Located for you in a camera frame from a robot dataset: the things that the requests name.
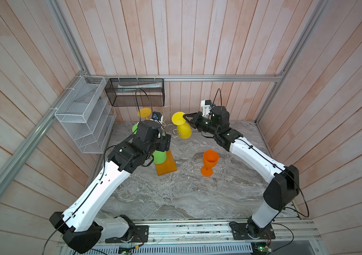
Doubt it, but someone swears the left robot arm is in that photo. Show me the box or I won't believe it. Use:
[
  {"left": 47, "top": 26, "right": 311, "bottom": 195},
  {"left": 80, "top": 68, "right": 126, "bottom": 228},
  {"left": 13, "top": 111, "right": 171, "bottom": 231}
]
[{"left": 50, "top": 120, "right": 171, "bottom": 254}]

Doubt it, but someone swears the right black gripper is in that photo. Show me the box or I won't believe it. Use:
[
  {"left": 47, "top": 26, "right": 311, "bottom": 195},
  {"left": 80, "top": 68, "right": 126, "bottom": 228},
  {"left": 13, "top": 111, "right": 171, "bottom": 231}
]
[{"left": 183, "top": 114, "right": 221, "bottom": 139}]

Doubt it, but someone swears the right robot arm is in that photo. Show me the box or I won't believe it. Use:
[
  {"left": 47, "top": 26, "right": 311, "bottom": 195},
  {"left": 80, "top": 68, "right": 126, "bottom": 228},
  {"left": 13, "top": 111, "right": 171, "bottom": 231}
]
[{"left": 183, "top": 106, "right": 300, "bottom": 239}]

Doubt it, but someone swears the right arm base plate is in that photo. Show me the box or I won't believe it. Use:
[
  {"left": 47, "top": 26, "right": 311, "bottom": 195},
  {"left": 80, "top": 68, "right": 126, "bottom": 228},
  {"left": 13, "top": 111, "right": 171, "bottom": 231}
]
[{"left": 229, "top": 222, "right": 276, "bottom": 240}]

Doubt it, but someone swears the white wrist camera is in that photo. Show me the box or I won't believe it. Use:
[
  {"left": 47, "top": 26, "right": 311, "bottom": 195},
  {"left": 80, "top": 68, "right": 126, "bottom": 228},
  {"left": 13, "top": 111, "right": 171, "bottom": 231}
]
[
  {"left": 201, "top": 99, "right": 216, "bottom": 118},
  {"left": 151, "top": 112, "right": 164, "bottom": 123}
]

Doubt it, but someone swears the orange wine glass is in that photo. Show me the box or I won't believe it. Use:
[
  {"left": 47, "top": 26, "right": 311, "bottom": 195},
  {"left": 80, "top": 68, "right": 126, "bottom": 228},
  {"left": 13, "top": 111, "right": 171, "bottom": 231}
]
[{"left": 201, "top": 150, "right": 219, "bottom": 177}]

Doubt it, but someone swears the aluminium frame rail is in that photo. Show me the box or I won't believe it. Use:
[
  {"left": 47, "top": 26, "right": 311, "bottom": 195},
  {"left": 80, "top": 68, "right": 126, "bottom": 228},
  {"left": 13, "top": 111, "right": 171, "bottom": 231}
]
[{"left": 100, "top": 74, "right": 283, "bottom": 82}]

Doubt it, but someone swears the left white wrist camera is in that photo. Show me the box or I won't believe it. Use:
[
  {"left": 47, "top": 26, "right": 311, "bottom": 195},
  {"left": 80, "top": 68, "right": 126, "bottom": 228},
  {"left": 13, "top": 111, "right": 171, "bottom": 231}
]
[{"left": 151, "top": 112, "right": 164, "bottom": 123}]

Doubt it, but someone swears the rear green wine glass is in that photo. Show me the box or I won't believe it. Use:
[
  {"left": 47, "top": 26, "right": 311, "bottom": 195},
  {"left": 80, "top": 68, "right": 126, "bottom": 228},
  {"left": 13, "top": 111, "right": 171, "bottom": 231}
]
[{"left": 132, "top": 124, "right": 138, "bottom": 134}]

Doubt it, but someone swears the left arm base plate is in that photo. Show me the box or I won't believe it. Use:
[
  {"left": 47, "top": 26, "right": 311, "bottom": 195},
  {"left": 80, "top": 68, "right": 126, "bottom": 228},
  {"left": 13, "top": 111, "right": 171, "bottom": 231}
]
[{"left": 105, "top": 225, "right": 149, "bottom": 243}]

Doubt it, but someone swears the amber yellow wine glass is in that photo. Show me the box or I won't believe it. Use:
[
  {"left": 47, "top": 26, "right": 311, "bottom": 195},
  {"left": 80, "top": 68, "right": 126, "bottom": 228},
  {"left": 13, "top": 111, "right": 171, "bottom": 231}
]
[{"left": 137, "top": 107, "right": 152, "bottom": 120}]

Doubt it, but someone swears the black mesh wall basket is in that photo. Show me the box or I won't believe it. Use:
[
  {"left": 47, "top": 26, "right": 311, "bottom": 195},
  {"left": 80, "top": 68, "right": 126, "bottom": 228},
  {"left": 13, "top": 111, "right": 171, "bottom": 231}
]
[{"left": 104, "top": 78, "right": 165, "bottom": 107}]

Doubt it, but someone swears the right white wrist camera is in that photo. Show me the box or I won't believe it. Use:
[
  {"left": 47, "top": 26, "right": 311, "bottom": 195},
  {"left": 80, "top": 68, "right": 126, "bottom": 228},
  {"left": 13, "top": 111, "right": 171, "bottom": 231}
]
[{"left": 201, "top": 99, "right": 216, "bottom": 118}]

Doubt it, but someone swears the front green wine glass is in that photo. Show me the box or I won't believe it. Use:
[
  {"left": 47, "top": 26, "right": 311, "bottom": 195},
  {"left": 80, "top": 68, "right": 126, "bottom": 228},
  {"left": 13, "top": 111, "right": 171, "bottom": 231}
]
[{"left": 152, "top": 150, "right": 167, "bottom": 165}]

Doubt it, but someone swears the white mesh wall shelf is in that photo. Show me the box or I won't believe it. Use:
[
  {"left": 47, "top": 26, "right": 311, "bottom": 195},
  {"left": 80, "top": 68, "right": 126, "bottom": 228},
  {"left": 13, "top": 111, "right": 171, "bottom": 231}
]
[{"left": 55, "top": 75, "right": 116, "bottom": 154}]

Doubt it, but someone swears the gold wire wine glass rack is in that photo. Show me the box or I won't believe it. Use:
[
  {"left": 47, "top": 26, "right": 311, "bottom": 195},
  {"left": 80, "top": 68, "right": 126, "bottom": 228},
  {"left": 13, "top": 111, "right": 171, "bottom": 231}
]
[{"left": 153, "top": 106, "right": 182, "bottom": 176}]

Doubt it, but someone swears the green wine glass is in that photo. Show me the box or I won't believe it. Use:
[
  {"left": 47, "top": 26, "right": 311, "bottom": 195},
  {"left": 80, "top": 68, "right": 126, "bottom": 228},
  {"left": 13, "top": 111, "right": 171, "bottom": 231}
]
[
  {"left": 132, "top": 124, "right": 138, "bottom": 134},
  {"left": 152, "top": 150, "right": 167, "bottom": 165}
]

